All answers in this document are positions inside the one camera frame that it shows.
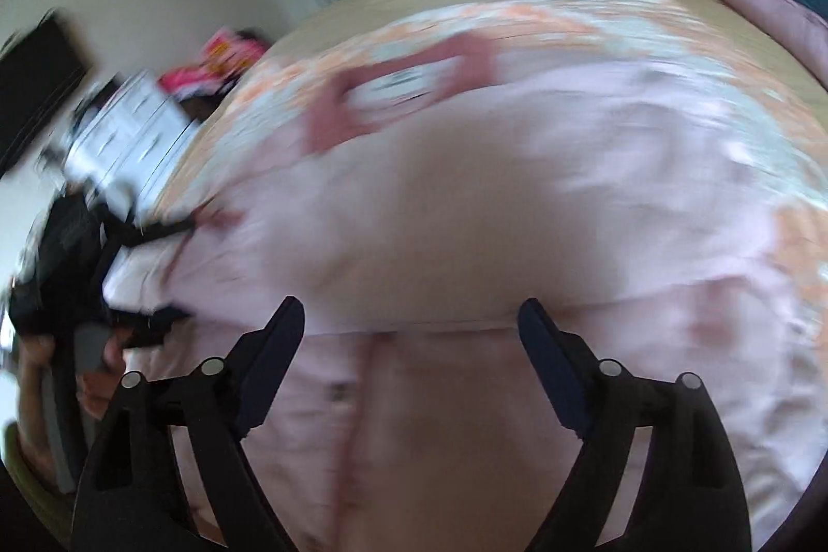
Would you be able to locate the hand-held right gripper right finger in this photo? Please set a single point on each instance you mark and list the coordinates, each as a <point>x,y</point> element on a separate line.
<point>556,371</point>

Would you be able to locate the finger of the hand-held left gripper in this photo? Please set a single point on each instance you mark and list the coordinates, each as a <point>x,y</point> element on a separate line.
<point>162,235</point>
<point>152,325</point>

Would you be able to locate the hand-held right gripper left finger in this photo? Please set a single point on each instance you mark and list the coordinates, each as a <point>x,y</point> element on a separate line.
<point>271,371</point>

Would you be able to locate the pink garment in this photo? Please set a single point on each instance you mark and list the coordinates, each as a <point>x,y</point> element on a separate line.
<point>453,203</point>

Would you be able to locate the person's left forearm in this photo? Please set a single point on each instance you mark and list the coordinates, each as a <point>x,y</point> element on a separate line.
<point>26,474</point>

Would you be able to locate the person's left hand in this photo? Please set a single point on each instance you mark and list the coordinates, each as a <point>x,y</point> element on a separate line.
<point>107,377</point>

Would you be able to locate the white drawer chest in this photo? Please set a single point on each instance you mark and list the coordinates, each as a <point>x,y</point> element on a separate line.
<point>129,138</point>

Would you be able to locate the pink printed blanket pile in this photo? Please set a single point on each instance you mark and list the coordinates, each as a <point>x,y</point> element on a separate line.
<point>217,57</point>

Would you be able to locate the orange white patterned blanket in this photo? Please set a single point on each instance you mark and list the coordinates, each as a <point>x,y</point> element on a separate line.
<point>582,18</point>

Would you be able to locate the black wall television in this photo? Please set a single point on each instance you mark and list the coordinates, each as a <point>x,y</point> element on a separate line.
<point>35,86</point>

